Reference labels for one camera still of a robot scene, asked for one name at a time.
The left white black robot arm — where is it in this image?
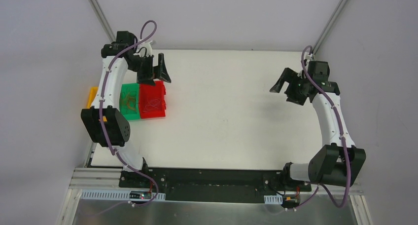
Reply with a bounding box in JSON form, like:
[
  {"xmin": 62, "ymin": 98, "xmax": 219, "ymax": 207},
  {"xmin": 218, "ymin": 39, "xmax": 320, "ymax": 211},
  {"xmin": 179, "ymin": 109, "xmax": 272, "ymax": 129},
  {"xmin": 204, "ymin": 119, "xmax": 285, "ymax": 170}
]
[{"xmin": 81, "ymin": 31, "xmax": 172, "ymax": 188}]

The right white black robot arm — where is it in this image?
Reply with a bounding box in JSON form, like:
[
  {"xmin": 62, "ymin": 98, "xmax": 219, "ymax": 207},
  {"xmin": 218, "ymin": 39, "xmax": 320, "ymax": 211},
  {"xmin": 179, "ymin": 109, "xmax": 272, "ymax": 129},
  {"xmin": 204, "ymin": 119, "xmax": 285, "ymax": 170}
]
[{"xmin": 270, "ymin": 61, "xmax": 366, "ymax": 190}]

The red plastic bin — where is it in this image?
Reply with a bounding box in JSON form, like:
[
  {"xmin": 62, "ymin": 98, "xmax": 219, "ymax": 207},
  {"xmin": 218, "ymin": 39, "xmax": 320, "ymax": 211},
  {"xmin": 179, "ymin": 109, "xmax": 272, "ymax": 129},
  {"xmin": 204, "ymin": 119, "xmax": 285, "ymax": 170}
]
[{"xmin": 139, "ymin": 80, "xmax": 166, "ymax": 119}]

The green plastic bin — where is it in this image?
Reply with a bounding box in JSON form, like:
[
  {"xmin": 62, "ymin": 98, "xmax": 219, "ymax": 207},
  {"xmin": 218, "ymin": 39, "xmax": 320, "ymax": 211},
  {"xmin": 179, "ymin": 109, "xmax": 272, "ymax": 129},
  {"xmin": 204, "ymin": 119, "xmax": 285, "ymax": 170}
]
[{"xmin": 119, "ymin": 83, "xmax": 140, "ymax": 121}]

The yellow plastic bin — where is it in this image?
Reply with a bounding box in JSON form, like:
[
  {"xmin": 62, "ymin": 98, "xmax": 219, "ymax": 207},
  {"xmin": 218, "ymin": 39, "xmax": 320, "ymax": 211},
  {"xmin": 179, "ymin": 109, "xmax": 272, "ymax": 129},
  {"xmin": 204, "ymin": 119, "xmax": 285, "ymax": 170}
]
[{"xmin": 86, "ymin": 86, "xmax": 98, "ymax": 108}]

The right controller circuit board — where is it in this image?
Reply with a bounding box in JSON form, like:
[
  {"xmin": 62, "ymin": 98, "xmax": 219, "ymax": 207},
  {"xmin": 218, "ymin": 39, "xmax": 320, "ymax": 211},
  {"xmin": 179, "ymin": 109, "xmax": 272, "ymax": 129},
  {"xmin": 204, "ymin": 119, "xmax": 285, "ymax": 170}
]
[{"xmin": 282, "ymin": 197, "xmax": 300, "ymax": 209}]

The controller circuit board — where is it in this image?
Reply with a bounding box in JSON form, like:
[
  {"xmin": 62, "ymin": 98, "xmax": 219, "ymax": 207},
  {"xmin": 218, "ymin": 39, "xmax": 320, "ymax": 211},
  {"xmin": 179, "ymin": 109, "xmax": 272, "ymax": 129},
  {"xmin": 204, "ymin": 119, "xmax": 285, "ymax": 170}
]
[
  {"xmin": 129, "ymin": 191, "xmax": 152, "ymax": 200},
  {"xmin": 282, "ymin": 197, "xmax": 300, "ymax": 209}
]

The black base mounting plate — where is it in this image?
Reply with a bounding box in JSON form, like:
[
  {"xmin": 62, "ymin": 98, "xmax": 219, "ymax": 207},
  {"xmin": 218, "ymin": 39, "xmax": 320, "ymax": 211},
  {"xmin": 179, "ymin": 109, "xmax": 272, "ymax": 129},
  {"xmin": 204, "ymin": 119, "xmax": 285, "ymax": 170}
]
[{"xmin": 119, "ymin": 167, "xmax": 312, "ymax": 203}]

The left controller circuit board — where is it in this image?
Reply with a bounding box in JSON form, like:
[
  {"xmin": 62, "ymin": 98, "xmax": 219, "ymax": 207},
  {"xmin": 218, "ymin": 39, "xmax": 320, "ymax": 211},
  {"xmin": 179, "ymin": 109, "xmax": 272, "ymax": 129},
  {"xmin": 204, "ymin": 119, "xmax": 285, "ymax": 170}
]
[{"xmin": 129, "ymin": 191, "xmax": 152, "ymax": 200}]

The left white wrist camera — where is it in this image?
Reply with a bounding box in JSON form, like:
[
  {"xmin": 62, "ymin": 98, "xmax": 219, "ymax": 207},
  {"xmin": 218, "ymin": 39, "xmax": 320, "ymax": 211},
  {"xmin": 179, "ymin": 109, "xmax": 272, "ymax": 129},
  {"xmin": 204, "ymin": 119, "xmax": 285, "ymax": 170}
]
[{"xmin": 135, "ymin": 40, "xmax": 154, "ymax": 57}]

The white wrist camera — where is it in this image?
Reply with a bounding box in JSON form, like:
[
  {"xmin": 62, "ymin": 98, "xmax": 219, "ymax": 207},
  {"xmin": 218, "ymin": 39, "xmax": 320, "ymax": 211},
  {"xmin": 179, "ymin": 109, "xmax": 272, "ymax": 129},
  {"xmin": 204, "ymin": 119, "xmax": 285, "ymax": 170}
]
[
  {"xmin": 135, "ymin": 40, "xmax": 154, "ymax": 57},
  {"xmin": 303, "ymin": 53, "xmax": 315, "ymax": 62}
]

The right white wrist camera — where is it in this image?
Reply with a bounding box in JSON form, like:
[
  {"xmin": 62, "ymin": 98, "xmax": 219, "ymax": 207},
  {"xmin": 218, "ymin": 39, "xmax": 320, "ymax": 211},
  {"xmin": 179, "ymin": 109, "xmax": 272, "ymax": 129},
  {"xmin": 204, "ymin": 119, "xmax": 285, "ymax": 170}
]
[{"xmin": 303, "ymin": 53, "xmax": 315, "ymax": 62}]

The right white slotted cable duct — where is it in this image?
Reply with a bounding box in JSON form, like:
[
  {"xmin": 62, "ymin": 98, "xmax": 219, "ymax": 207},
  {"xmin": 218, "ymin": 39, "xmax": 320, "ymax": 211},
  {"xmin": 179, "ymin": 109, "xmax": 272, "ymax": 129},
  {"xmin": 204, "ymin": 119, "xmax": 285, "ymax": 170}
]
[{"xmin": 264, "ymin": 194, "xmax": 283, "ymax": 205}]

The white slotted cable duct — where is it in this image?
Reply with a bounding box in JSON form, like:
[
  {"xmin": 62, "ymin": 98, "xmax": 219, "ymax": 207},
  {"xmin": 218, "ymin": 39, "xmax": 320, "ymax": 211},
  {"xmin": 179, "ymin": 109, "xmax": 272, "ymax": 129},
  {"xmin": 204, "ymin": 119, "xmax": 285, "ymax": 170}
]
[
  {"xmin": 264, "ymin": 194, "xmax": 283, "ymax": 205},
  {"xmin": 80, "ymin": 189, "xmax": 166, "ymax": 202}
]

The aluminium frame rail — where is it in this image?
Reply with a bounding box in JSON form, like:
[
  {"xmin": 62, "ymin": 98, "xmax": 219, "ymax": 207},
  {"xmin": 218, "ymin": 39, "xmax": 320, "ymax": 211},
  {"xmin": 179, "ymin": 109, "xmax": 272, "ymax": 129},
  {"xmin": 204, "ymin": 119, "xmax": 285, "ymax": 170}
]
[{"xmin": 69, "ymin": 168, "xmax": 364, "ymax": 195}]

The left white slotted cable duct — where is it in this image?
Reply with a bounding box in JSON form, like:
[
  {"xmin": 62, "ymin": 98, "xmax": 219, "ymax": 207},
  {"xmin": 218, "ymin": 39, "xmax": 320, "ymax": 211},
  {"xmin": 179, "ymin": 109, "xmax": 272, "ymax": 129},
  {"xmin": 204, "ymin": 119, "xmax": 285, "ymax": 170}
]
[{"xmin": 80, "ymin": 189, "xmax": 166, "ymax": 202}]

